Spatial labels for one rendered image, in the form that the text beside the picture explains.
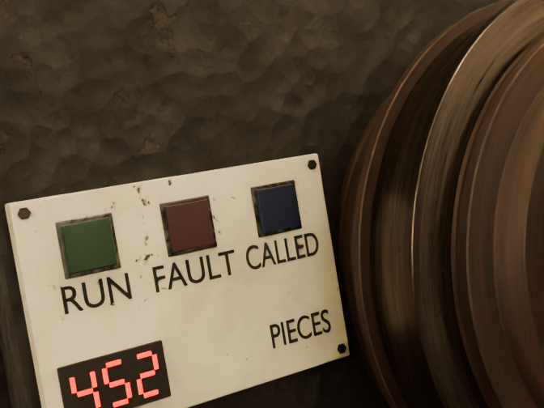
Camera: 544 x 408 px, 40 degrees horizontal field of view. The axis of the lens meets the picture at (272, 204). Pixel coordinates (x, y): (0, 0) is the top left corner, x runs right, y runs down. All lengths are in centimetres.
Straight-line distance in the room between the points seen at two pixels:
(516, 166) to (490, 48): 10
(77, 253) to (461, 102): 30
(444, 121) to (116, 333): 29
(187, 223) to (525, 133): 26
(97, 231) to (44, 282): 5
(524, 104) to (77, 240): 35
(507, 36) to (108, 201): 33
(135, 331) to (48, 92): 19
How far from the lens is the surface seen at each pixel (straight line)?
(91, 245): 56
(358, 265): 59
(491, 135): 57
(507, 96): 58
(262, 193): 61
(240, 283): 61
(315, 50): 69
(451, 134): 56
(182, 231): 58
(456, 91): 57
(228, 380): 62
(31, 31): 60
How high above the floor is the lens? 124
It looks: 3 degrees down
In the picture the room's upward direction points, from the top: 9 degrees counter-clockwise
